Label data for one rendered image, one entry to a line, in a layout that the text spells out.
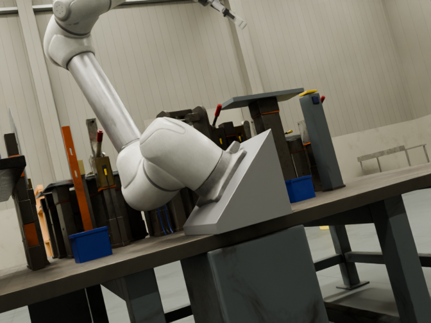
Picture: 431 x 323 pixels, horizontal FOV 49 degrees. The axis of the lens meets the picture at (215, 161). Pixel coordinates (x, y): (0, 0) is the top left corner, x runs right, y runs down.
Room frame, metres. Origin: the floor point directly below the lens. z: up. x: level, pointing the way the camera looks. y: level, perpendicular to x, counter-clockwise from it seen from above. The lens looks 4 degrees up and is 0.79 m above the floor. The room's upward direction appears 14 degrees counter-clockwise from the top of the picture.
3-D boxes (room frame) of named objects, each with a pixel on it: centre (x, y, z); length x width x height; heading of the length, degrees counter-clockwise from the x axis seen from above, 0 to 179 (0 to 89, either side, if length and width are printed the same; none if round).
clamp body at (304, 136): (2.31, -0.50, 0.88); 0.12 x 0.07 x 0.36; 28
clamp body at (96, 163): (1.81, 0.43, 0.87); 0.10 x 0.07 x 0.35; 28
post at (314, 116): (2.13, -0.49, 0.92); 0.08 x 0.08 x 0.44; 28
